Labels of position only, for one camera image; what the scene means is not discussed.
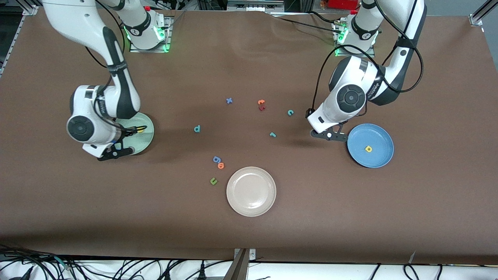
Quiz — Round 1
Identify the black floor cable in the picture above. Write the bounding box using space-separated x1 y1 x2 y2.
403 264 421 280
0 244 82 280

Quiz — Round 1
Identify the beige plate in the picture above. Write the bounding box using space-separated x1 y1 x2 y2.
226 166 277 217

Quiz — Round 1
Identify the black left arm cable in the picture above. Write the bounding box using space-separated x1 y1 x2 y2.
310 45 424 113

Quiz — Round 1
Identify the metal table bracket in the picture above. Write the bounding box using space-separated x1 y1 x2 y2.
233 248 257 262

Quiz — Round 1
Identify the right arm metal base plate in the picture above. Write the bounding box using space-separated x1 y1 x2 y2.
129 16 172 53

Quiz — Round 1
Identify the green plate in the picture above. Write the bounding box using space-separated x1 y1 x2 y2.
117 112 155 156

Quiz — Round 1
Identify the black cable on table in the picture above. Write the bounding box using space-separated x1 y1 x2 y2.
277 11 343 35

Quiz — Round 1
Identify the red box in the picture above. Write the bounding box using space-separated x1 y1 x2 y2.
328 0 359 10

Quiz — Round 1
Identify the blue plate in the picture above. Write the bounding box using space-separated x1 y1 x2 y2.
347 123 395 168

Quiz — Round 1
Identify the aluminium profile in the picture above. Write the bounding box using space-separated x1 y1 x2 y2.
469 0 498 27
0 0 39 78

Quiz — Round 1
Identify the grey equipment box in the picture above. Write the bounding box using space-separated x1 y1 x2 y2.
227 0 285 13

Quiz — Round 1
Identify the grey metal beam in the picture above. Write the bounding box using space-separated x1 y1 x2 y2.
223 249 249 280

